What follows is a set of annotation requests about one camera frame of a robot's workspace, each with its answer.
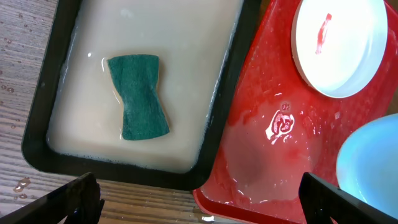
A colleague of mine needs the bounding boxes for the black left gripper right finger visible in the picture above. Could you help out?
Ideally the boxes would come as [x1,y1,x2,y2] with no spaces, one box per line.
[298,172,397,224]

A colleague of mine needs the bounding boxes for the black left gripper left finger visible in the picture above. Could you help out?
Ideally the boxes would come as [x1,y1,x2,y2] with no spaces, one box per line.
[1,173,104,224]

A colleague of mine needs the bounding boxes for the light blue plate front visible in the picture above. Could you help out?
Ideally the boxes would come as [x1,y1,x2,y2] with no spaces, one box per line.
[336,114,397,218]

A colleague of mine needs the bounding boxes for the red plastic tray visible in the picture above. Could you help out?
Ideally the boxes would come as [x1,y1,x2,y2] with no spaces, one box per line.
[193,0,397,223]

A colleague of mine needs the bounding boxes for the black tray with soapy water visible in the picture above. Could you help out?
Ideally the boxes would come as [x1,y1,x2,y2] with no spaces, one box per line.
[21,1,261,190]

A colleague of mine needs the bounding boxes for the white plate with red stain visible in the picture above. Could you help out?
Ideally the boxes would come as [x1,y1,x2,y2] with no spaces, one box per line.
[290,0,388,98]

